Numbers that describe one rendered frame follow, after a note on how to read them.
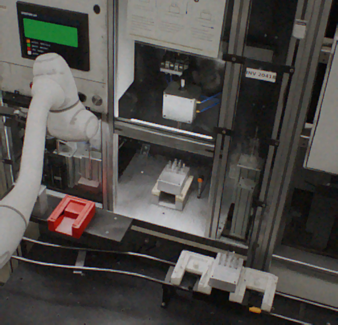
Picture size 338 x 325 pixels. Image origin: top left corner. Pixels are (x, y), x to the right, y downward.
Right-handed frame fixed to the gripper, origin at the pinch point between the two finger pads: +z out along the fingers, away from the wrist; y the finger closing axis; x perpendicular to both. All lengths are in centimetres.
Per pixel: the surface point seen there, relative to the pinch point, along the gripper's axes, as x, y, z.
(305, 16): -40, -2, -99
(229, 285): 31, -60, -72
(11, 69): -17.1, 3.2, 1.0
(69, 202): 16.9, -40.9, -6.3
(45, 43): -23.6, 9.7, -18.0
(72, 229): 27.3, -36.8, -16.0
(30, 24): -27.2, 16.0, -15.2
